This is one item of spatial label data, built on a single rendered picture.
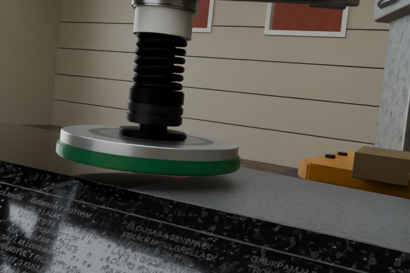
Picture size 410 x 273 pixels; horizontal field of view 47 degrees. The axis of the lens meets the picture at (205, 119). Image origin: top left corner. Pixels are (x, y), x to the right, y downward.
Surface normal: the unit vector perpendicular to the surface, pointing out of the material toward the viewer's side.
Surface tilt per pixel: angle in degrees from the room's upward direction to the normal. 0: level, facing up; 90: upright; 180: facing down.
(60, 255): 45
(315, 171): 90
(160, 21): 90
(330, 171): 90
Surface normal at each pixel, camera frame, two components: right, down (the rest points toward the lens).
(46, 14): 0.86, 0.12
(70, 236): -0.23, -0.70
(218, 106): -0.50, -0.01
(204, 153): 0.61, 0.11
